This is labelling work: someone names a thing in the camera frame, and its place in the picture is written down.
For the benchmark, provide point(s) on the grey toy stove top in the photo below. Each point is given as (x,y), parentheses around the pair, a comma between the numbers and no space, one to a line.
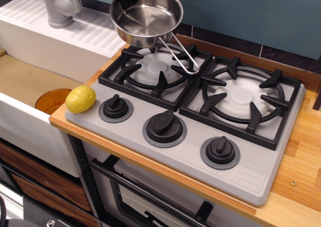
(250,180)

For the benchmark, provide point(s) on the grey toy faucet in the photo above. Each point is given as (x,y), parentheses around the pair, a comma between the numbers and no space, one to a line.
(61,12)

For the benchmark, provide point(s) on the wooden drawer fronts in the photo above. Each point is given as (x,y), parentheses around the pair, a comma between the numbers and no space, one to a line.
(47,185)

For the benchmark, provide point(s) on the black middle stove knob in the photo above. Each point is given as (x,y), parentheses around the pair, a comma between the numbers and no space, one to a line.
(164,130)

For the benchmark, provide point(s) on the white toy sink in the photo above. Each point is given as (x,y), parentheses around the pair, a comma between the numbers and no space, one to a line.
(35,59)

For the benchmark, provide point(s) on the stainless steel pan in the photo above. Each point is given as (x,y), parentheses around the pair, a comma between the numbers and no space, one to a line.
(148,23)

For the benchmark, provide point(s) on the black left burner grate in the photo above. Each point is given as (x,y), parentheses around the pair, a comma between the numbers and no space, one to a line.
(161,76)

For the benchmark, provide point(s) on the black burner grate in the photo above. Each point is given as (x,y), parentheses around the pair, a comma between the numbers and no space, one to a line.
(246,101)
(161,76)

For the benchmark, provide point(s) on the black right stove knob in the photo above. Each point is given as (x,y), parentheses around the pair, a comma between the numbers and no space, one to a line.
(220,153)

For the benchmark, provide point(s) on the black left stove knob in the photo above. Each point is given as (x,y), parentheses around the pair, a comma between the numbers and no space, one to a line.
(115,109)

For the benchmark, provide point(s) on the oven door with black handle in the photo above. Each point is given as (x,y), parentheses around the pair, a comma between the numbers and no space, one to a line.
(140,198)

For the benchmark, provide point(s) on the black stove knob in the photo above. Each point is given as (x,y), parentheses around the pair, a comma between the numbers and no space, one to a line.
(164,130)
(115,109)
(220,153)

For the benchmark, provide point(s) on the yellow toy potato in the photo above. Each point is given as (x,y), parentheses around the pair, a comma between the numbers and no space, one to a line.
(80,99)

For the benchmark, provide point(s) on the black right burner grate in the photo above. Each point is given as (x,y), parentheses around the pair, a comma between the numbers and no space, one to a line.
(246,101)

